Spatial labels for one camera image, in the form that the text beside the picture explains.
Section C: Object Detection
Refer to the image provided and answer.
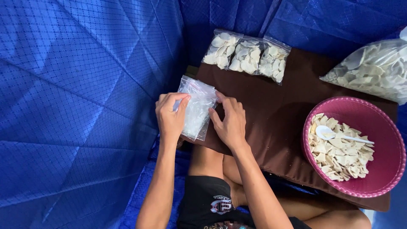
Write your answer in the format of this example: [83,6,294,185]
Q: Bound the filled clear bag of chips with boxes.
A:
[258,35,292,86]
[202,29,244,71]
[228,36,265,75]

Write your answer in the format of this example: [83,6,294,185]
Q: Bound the brown cloth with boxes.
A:
[178,48,399,212]

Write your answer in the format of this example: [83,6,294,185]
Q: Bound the white plastic spoon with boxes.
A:
[315,125,375,144]

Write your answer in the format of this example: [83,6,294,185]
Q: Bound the person's black shorts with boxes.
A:
[177,175,313,229]

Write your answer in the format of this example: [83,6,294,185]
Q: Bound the blue patterned fabric sheet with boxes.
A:
[0,0,407,229]

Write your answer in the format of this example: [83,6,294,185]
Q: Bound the person's legs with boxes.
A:
[188,145,372,229]

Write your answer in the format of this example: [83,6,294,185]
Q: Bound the pink plastic basin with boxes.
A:
[301,96,406,198]

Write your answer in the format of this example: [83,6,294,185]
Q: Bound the heap of white chips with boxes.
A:
[308,113,375,182]

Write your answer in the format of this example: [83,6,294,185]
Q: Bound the person's right hand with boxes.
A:
[208,91,247,150]

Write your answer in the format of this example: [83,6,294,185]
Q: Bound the person's left hand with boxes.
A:
[155,92,191,142]

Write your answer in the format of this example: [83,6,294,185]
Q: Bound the large clear bag of chips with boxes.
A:
[319,26,407,106]

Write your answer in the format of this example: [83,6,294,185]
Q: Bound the stack of clear zip bags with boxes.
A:
[173,75,219,142]

